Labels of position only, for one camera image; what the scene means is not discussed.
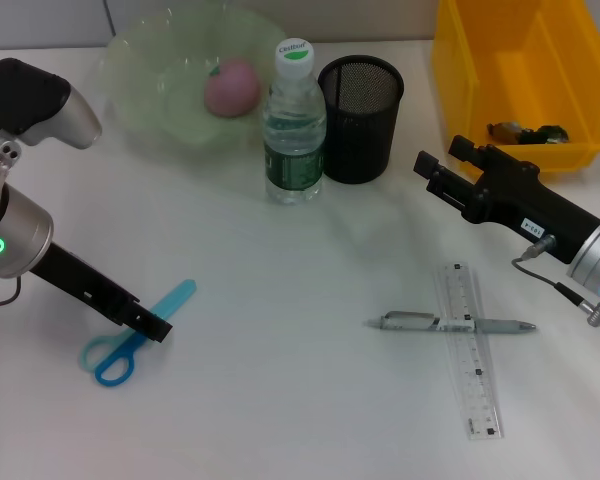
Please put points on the clear plastic ruler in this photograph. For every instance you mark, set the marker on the clear plastic ruler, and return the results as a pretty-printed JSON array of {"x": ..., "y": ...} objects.
[{"x": 475, "y": 380}]

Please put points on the grey ballpoint pen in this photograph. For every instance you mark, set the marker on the grey ballpoint pen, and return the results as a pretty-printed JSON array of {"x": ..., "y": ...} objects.
[{"x": 410, "y": 322}]

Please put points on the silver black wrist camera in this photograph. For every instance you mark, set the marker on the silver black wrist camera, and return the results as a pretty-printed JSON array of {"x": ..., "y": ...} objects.
[{"x": 35, "y": 100}]

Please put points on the translucent green fruit bowl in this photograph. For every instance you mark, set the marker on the translucent green fruit bowl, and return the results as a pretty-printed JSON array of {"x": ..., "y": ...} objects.
[{"x": 150, "y": 75}]

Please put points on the clear green-label water bottle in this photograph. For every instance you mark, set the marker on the clear green-label water bottle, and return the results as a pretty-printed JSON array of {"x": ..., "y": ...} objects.
[{"x": 295, "y": 130}]

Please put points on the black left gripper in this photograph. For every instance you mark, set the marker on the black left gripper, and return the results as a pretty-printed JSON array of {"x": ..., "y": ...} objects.
[{"x": 80, "y": 282}]

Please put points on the yellow plastic bin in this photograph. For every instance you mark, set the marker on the yellow plastic bin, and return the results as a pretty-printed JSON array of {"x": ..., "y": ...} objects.
[{"x": 530, "y": 75}]

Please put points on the blue plastic scissors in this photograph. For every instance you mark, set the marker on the blue plastic scissors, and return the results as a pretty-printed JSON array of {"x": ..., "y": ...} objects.
[{"x": 110, "y": 372}]

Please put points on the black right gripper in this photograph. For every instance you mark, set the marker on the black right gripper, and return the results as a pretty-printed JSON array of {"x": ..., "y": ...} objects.
[{"x": 525, "y": 205}]

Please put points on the black mesh pen holder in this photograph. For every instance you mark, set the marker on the black mesh pen holder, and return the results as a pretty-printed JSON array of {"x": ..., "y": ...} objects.
[{"x": 360, "y": 135}]

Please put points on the pink toy peach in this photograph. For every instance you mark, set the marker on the pink toy peach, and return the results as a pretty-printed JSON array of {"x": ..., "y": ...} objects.
[{"x": 232, "y": 90}]

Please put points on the green plastic wrapper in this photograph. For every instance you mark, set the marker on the green plastic wrapper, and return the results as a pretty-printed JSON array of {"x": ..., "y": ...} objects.
[{"x": 525, "y": 134}]

